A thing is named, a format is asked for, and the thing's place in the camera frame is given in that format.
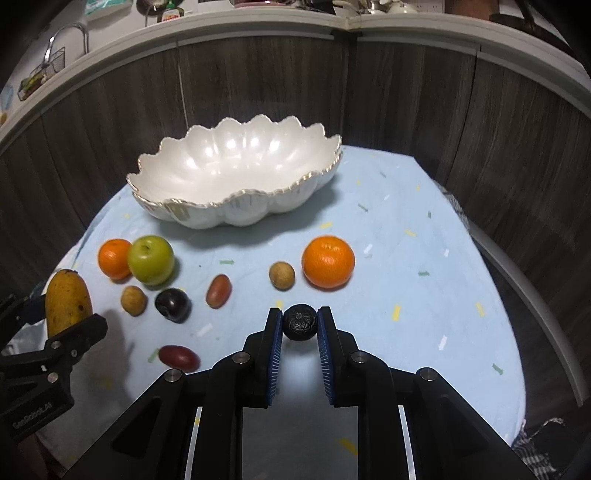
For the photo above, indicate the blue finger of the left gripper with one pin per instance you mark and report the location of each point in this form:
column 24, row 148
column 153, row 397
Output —
column 76, row 338
column 17, row 312

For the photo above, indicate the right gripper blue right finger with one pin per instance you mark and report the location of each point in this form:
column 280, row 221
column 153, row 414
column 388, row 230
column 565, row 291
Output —
column 341, row 360

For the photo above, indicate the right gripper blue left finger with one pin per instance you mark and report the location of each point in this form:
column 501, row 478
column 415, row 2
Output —
column 260, row 372

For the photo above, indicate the yellow mango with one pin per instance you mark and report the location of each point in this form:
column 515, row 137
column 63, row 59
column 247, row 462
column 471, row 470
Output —
column 67, row 301

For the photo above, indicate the small black fruit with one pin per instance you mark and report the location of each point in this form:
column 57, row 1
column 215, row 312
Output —
column 300, row 322

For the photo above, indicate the red grape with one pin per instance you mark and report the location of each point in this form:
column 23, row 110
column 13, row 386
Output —
column 218, row 292
column 179, row 357

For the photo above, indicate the large orange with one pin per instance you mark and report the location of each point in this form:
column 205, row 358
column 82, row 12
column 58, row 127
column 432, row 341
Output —
column 328, row 262

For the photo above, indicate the dark purple plum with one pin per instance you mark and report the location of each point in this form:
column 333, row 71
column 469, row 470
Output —
column 173, row 304

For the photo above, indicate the small orange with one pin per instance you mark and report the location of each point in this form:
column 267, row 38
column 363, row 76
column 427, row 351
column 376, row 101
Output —
column 112, row 259

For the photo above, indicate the green apple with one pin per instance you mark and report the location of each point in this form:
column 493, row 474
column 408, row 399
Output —
column 151, row 260

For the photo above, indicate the chrome kitchen faucet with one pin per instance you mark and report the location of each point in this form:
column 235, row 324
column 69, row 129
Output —
column 58, row 40

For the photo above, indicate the light blue tablecloth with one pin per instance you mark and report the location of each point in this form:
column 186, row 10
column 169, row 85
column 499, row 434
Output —
column 380, row 245

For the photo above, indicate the white scalloped ceramic bowl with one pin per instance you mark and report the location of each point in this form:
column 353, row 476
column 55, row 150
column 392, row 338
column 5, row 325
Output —
column 236, row 173

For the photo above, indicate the blue wipes package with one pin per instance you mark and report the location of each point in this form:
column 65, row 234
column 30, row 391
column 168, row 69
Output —
column 96, row 9

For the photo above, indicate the green dish soap bottle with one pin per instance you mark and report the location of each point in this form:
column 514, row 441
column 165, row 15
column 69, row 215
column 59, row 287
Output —
column 171, row 11

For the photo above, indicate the black wok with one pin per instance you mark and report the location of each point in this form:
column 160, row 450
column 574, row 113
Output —
column 528, row 25

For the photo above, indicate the wire sink caddy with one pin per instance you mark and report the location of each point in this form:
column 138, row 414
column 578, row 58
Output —
column 41, row 74

